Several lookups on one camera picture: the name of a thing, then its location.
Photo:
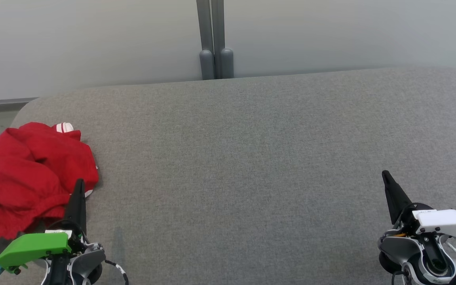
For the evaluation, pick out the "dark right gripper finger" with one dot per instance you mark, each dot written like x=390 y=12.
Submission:
x=396 y=200

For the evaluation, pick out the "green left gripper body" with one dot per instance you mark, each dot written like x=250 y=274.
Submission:
x=34 y=247

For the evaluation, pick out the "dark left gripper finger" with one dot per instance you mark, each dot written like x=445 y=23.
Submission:
x=77 y=209

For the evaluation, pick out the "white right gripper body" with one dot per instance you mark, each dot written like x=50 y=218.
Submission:
x=449 y=221

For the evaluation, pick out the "red shorts with white waistband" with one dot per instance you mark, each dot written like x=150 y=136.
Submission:
x=26 y=178

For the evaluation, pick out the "red and white striped shirt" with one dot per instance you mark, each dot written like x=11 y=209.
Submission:
x=65 y=127

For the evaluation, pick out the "grey fabric sofa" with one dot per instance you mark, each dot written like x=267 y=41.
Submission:
x=251 y=166

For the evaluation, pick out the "grey vertical post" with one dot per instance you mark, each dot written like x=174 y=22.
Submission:
x=205 y=39
x=222 y=39

